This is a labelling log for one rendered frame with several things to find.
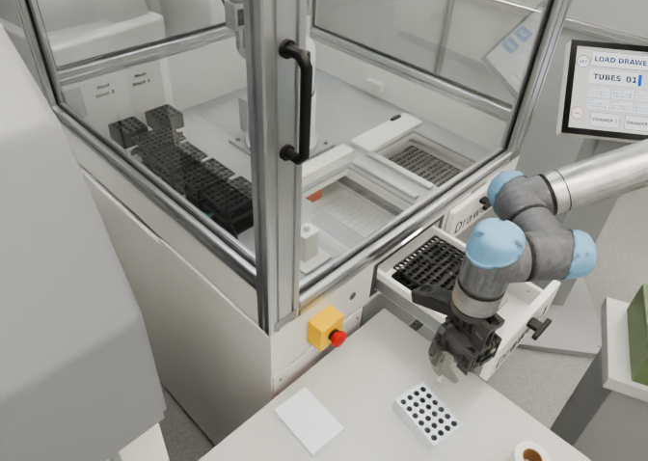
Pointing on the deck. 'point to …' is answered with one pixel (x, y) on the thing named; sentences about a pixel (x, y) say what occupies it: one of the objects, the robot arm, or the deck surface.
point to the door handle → (300, 102)
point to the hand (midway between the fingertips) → (441, 366)
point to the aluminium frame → (264, 159)
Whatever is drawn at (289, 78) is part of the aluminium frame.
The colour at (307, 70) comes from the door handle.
